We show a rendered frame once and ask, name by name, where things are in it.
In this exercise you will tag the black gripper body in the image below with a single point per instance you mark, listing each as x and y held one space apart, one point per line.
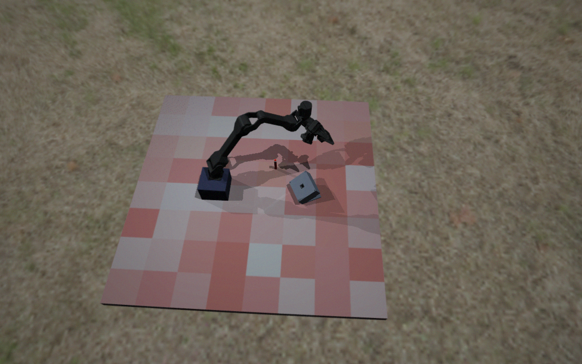
311 125

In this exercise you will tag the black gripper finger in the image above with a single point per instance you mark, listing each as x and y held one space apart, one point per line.
321 131
329 141

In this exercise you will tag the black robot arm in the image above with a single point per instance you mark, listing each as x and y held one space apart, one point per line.
242 126

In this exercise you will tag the blue-grey sloped panel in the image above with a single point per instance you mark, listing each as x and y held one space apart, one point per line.
305 188

